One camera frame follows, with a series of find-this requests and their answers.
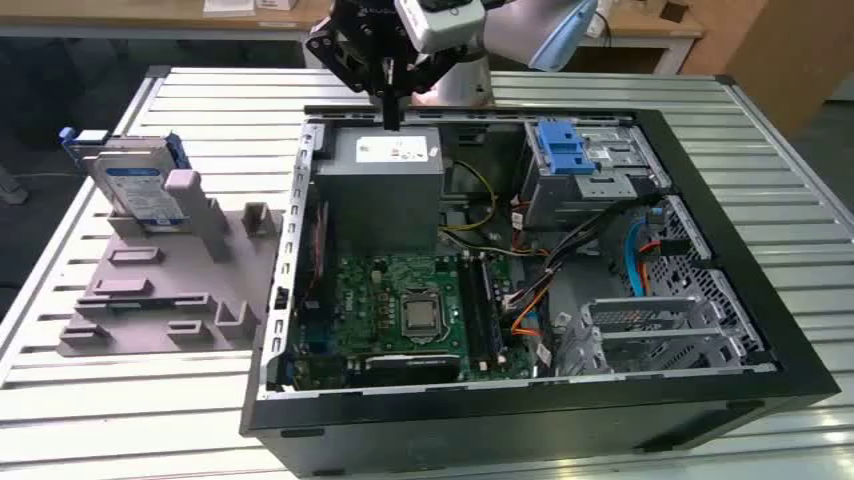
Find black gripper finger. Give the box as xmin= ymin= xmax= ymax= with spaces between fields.
xmin=394 ymin=44 xmax=469 ymax=132
xmin=306 ymin=22 xmax=395 ymax=131

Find hard disk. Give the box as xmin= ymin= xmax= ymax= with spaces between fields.
xmin=58 ymin=127 xmax=195 ymax=230

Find metal disk bay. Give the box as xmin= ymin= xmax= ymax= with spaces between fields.
xmin=557 ymin=294 xmax=762 ymax=376

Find white paper box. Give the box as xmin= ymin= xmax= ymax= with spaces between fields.
xmin=203 ymin=0 xmax=256 ymax=19

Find blue plastic drive latch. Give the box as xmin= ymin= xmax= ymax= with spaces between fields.
xmin=537 ymin=119 xmax=595 ymax=175

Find grey power supply unit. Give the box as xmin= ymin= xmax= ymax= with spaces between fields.
xmin=313 ymin=124 xmax=447 ymax=256

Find wooden desk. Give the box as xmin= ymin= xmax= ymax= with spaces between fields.
xmin=0 ymin=0 xmax=708 ymax=69

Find metal drive cage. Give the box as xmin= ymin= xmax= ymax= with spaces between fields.
xmin=523 ymin=117 xmax=673 ymax=231

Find green motherboard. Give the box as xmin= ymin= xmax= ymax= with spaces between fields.
xmin=293 ymin=252 xmax=535 ymax=389

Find CPU socket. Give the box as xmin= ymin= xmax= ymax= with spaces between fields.
xmin=398 ymin=288 xmax=447 ymax=345

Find black RAM slot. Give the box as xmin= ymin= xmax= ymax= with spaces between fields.
xmin=485 ymin=252 xmax=507 ymax=368
xmin=477 ymin=252 xmax=499 ymax=369
xmin=466 ymin=252 xmax=491 ymax=370
xmin=458 ymin=252 xmax=483 ymax=370

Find silver CPU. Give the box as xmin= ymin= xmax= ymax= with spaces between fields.
xmin=405 ymin=299 xmax=441 ymax=335

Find grey parts rack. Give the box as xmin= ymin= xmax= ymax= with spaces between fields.
xmin=58 ymin=169 xmax=286 ymax=357

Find brown cabinet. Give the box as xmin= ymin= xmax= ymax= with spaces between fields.
xmin=679 ymin=0 xmax=854 ymax=146

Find grey desk foot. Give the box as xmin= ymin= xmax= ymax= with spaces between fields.
xmin=0 ymin=164 xmax=30 ymax=205

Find black graphics card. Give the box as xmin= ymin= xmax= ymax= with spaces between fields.
xmin=346 ymin=352 xmax=463 ymax=387

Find black PC case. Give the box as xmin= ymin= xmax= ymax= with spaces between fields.
xmin=239 ymin=104 xmax=841 ymax=479

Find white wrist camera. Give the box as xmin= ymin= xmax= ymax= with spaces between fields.
xmin=393 ymin=0 xmax=486 ymax=54

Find yellow black supply wires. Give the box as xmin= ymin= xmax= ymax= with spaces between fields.
xmin=438 ymin=158 xmax=501 ymax=234

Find black wire bundle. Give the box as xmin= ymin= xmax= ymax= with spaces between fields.
xmin=503 ymin=192 xmax=669 ymax=337

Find blue data wire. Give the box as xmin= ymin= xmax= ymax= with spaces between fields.
xmin=625 ymin=207 xmax=669 ymax=301

